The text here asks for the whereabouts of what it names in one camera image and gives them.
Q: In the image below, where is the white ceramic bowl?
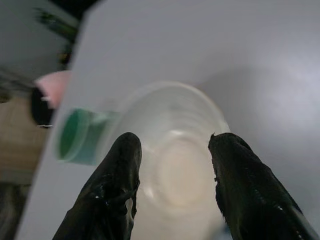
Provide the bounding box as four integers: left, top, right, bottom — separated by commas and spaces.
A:
117, 79, 232, 240

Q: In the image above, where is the pink pillow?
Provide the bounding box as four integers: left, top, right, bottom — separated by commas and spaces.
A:
34, 70, 72, 111

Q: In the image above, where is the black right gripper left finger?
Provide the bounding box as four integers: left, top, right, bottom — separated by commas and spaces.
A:
52, 131, 143, 240

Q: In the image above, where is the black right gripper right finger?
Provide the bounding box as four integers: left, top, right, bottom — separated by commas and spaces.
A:
208, 131, 320, 240

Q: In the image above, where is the black chair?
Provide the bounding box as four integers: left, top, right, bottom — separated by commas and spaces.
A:
29, 86, 55, 126

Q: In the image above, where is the green mug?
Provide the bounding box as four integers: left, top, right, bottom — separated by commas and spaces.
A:
53, 107, 121, 166

